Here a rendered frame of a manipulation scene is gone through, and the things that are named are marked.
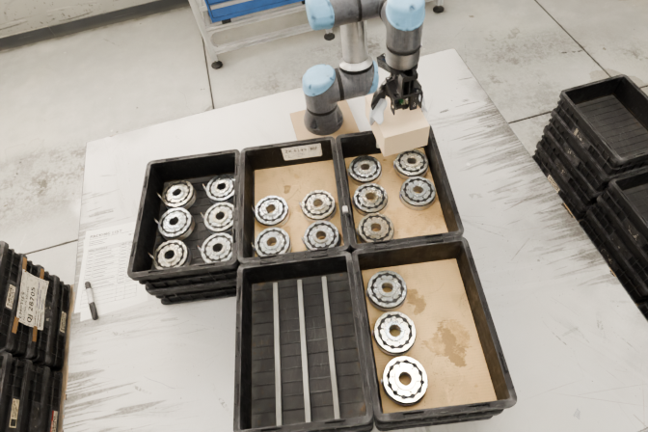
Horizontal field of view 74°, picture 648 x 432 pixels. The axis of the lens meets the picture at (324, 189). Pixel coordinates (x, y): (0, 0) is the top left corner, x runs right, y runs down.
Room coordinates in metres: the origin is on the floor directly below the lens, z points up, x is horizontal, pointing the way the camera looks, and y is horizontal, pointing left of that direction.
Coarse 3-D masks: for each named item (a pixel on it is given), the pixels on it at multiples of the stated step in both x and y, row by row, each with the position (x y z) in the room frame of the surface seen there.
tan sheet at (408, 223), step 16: (384, 160) 0.85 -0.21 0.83; (384, 176) 0.79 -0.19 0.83; (352, 192) 0.75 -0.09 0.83; (416, 192) 0.71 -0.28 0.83; (352, 208) 0.69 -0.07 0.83; (400, 208) 0.66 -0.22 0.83; (432, 208) 0.64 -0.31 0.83; (400, 224) 0.61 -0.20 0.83; (416, 224) 0.60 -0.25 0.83; (432, 224) 0.59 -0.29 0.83
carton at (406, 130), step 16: (368, 96) 0.85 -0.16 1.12; (368, 112) 0.83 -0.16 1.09; (384, 112) 0.79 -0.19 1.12; (400, 112) 0.78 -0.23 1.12; (416, 112) 0.77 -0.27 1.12; (384, 128) 0.73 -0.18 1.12; (400, 128) 0.72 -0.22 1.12; (416, 128) 0.71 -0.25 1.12; (384, 144) 0.70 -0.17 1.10; (400, 144) 0.70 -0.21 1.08; (416, 144) 0.71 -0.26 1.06
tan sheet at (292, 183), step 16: (256, 176) 0.88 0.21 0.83; (272, 176) 0.86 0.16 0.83; (288, 176) 0.85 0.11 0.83; (304, 176) 0.84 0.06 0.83; (320, 176) 0.83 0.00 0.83; (256, 192) 0.81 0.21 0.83; (272, 192) 0.80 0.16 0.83; (288, 192) 0.79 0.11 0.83; (304, 192) 0.78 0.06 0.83; (336, 192) 0.76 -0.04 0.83; (256, 224) 0.70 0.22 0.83; (288, 224) 0.68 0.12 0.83; (304, 224) 0.67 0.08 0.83; (336, 224) 0.65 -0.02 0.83
